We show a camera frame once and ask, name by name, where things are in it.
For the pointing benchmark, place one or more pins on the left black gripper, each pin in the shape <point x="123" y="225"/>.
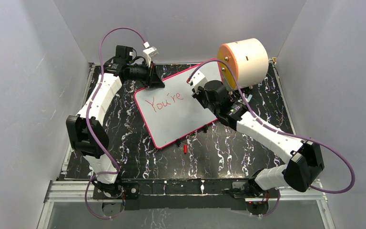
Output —
<point x="153" y="80"/>

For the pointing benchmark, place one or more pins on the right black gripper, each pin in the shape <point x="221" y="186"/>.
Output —
<point x="198" y="96"/>

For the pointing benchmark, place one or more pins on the pink framed whiteboard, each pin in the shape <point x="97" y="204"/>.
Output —
<point x="171" y="113"/>

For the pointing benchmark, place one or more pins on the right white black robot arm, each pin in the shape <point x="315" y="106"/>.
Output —
<point x="302" y="159"/>

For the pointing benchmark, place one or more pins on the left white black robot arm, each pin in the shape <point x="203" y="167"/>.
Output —
<point x="85" y="129"/>

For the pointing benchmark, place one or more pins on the cream cylinder with orange face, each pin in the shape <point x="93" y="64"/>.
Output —
<point x="248" y="61"/>

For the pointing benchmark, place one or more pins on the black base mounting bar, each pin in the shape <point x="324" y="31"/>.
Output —
<point x="186" y="192"/>

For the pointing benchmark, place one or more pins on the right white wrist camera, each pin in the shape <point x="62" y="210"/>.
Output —
<point x="197" y="80"/>

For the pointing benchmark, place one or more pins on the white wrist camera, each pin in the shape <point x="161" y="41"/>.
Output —
<point x="197" y="80"/>
<point x="149" y="52"/>

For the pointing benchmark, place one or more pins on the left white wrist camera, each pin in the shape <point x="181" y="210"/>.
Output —
<point x="149" y="52"/>

